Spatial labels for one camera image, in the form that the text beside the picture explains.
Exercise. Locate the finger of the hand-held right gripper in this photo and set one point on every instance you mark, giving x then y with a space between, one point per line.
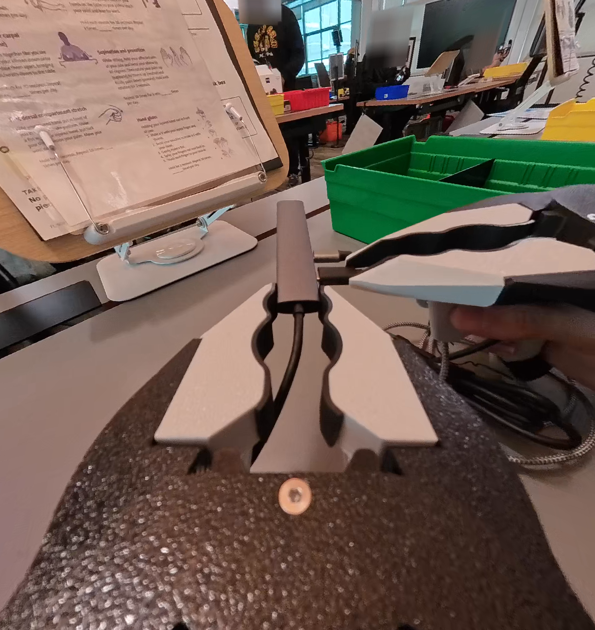
474 221
450 275

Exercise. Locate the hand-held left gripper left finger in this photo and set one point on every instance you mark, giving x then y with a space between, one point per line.
208 393

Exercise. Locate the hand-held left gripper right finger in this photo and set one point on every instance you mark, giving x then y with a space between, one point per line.
386 393

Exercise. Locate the green plastic bin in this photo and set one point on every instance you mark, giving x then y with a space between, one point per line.
376 206

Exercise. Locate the light grey desk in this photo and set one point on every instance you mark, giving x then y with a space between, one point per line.
80 393

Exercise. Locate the long wooden desk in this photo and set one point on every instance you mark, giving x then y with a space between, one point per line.
450 93
312 112

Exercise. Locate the person's right hand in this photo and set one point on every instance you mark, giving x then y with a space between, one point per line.
573 344

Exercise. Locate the yellow plastic bin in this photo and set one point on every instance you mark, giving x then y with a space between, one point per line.
275 104
578 123
506 70

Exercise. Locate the grey cardboard sheet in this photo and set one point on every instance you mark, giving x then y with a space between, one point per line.
364 135
467 118

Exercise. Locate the white document stand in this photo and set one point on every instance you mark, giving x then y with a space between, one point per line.
524 113

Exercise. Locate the small blue plastic bin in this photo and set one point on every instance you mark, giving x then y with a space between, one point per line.
392 92

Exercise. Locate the orange crate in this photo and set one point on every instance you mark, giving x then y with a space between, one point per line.
334 134

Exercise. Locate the large black monitor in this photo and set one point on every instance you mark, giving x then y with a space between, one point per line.
464 29

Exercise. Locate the red plastic bin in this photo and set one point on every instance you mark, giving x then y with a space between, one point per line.
307 98

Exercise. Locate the white product box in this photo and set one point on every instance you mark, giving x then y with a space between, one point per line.
273 81

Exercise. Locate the white instruction sheet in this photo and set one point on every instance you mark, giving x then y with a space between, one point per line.
36 206

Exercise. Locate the wooden book stand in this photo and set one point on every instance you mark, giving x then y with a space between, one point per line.
7 231

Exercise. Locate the blue-header exercise sheet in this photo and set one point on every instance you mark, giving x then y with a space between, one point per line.
130 123

